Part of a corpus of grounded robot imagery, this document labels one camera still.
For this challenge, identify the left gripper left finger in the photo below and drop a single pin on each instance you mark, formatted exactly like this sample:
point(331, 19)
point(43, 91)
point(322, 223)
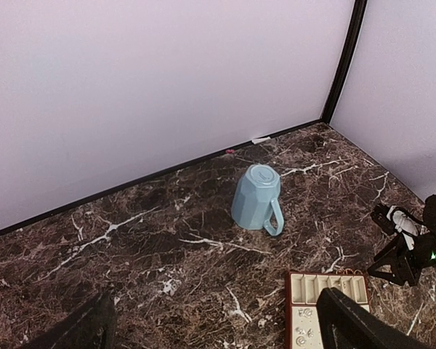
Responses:
point(94, 321)

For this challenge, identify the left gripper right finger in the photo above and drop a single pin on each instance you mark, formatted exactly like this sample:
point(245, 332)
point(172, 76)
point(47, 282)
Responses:
point(345, 324)

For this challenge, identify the light blue upside-down mug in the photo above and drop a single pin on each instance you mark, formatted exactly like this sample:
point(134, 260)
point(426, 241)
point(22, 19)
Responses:
point(255, 204)

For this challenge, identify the rose gold hoop earring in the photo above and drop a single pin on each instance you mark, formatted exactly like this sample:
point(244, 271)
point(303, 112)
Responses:
point(345, 271)

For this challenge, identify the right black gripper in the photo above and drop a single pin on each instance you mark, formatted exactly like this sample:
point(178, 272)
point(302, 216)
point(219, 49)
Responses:
point(398, 264)

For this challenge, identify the black right corner post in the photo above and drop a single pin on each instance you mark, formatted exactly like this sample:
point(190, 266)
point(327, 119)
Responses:
point(345, 60)

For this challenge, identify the brown jewelry tray cream lining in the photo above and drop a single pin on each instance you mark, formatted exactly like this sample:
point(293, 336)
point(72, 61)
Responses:
point(302, 292)

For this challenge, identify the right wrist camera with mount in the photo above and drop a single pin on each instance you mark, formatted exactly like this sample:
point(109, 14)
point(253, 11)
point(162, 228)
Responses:
point(398, 220)

